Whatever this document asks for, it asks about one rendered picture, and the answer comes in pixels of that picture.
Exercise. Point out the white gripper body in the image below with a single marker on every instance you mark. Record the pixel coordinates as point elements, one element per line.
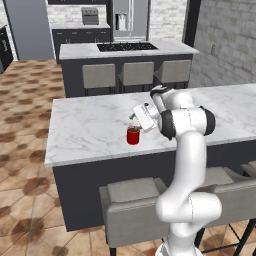
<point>142,116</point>

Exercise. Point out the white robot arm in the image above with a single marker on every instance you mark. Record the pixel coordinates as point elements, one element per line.
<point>190,160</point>

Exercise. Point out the red cup of hot chocolate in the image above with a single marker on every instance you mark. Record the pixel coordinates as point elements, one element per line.
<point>133,136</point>

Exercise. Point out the dark marble-topped dining counter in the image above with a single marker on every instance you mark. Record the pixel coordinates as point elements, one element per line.
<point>100,173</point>

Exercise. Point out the grey upholstered stool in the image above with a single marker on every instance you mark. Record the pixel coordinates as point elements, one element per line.
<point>133,206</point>
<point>173,71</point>
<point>250,167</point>
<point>233,196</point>
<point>136,73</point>
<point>99,76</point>

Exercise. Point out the black hob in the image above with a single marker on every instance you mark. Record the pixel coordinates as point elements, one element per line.
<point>126,47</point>

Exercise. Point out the dark marble-topped kitchen island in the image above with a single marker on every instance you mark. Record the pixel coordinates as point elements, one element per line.
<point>73,76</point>

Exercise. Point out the stainless steel fridge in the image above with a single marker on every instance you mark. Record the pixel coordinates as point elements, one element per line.
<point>130,20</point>

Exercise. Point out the dark base cupboard run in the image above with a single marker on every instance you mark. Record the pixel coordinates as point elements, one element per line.
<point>80,36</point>

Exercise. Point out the grey toaster oven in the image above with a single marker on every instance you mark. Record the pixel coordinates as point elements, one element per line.
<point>90,16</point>

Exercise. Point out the grey tall cupboard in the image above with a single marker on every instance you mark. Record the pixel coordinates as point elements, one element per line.
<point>30,30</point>

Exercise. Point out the black oven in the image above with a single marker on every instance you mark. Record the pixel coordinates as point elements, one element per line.
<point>5,50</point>

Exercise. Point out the grey wall socket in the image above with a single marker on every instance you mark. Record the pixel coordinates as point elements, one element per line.
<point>213,49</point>

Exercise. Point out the dark wall cupboard run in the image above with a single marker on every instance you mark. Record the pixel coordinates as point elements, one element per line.
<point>76,1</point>

